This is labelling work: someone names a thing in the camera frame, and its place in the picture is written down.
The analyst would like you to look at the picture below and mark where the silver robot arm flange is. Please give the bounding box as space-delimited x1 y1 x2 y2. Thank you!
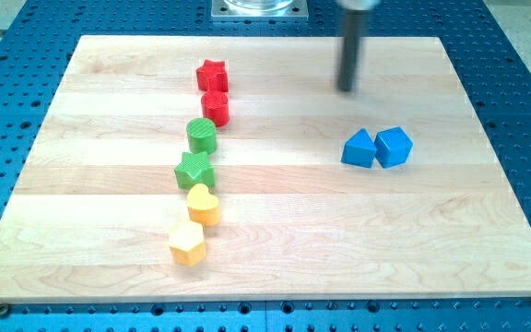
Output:
336 0 382 11

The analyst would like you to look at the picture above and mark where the green star block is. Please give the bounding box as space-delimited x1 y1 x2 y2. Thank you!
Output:
174 151 216 190

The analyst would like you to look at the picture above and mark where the green cylinder block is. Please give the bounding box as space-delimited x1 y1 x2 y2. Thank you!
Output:
186 118 218 155

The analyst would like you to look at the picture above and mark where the yellow heart block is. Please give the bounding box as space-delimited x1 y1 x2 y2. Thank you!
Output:
186 184 221 227

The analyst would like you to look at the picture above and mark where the red cylinder block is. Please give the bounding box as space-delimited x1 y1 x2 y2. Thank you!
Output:
201 90 230 127

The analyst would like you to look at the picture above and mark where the blue triangle block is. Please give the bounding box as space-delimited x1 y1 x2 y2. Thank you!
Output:
340 128 377 168

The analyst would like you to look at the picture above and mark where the red star block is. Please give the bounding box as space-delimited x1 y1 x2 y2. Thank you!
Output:
195 59 229 92

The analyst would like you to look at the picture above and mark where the yellow pentagon block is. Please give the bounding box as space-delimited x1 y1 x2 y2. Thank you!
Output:
169 220 207 267

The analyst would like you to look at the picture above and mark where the blue cube block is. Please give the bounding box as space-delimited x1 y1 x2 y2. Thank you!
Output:
374 127 413 168

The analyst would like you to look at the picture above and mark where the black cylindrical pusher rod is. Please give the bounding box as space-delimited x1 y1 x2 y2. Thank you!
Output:
336 9 368 92

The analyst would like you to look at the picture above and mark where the light wooden board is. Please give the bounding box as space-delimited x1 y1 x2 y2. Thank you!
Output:
0 35 531 303

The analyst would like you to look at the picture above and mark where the blue perforated table plate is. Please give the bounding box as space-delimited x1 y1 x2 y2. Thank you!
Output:
0 1 531 331

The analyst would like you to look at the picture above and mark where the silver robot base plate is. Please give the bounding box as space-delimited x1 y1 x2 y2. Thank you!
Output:
211 0 309 19

